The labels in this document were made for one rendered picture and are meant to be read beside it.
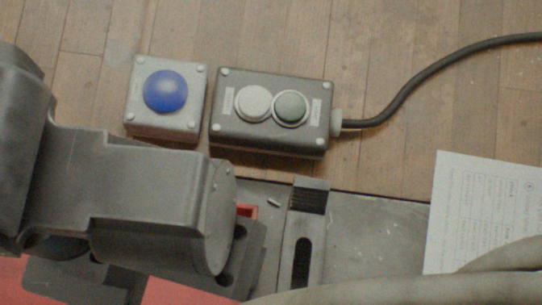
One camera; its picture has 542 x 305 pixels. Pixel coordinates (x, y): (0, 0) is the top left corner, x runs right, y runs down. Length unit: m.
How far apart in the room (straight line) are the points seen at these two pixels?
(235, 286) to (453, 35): 0.53
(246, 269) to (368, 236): 0.39
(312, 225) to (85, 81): 0.26
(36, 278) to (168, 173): 0.18
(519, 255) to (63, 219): 0.25
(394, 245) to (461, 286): 0.66
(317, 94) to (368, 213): 0.12
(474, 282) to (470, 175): 0.69
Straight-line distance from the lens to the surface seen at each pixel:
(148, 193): 0.48
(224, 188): 0.51
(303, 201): 0.85
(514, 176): 0.97
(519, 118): 1.00
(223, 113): 0.92
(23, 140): 0.46
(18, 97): 0.46
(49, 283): 0.63
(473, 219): 0.95
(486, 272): 0.28
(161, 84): 0.93
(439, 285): 0.28
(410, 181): 0.95
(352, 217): 0.93
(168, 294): 0.90
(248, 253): 0.55
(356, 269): 0.92
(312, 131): 0.92
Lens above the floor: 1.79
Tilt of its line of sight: 71 degrees down
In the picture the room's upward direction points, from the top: 9 degrees clockwise
